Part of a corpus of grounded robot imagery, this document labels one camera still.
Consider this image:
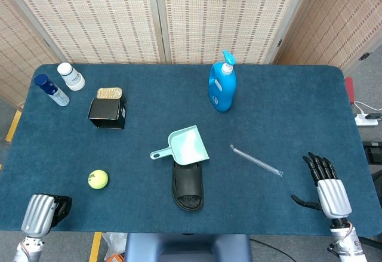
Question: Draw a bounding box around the blue capped spray bottle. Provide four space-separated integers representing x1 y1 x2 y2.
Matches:
33 73 70 107

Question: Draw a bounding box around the white plastic bag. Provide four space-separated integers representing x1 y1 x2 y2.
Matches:
101 232 128 261

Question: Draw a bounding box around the mint green dustpan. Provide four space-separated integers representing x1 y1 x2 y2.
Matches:
149 125 210 166

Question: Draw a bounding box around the white plastic bottle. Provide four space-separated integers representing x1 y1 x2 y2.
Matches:
57 62 86 91

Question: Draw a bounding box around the black floor device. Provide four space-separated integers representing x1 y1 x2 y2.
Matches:
362 141 382 165

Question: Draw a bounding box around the white power strip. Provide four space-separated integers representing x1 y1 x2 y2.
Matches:
354 115 379 127

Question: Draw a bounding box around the red object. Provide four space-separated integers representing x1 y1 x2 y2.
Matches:
344 76 356 104

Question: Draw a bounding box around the gold sardine tin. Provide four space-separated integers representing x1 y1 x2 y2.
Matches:
96 87 124 100

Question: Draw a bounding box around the white power cable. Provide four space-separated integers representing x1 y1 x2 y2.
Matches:
353 100 382 118

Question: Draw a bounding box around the black rubber slipper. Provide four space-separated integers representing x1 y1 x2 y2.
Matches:
171 161 205 212

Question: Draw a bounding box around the bamboo folding screen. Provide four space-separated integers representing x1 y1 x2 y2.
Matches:
0 0 382 109

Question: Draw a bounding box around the clear wrapped straw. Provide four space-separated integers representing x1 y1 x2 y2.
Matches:
229 144 284 178

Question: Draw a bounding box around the black cable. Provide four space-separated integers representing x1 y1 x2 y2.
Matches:
249 238 296 262

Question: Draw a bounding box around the yellow tennis ball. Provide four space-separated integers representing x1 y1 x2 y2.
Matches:
88 169 109 190

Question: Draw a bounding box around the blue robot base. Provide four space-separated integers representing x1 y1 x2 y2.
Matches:
124 233 253 262

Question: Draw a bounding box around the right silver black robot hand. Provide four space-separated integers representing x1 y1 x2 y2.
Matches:
291 152 352 220

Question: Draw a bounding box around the black box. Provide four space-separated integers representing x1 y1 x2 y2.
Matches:
87 96 128 130

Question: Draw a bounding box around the blue pump detergent bottle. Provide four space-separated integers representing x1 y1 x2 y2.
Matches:
208 50 238 113

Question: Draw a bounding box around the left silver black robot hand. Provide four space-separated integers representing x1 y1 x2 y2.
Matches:
21 194 73 239

